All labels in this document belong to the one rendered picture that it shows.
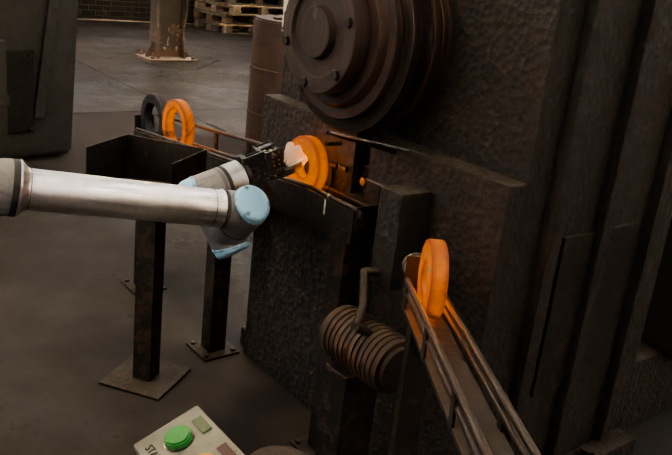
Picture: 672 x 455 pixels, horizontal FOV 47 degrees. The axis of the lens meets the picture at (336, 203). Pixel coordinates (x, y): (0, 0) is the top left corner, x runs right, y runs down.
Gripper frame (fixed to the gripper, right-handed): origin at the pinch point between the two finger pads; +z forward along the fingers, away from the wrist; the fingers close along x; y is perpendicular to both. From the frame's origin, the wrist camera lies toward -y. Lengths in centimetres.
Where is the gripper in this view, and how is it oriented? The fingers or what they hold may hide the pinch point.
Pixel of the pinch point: (306, 157)
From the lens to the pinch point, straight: 209.2
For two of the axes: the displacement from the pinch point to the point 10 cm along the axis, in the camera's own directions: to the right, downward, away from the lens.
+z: 7.9, -3.6, 4.9
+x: -6.0, -3.0, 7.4
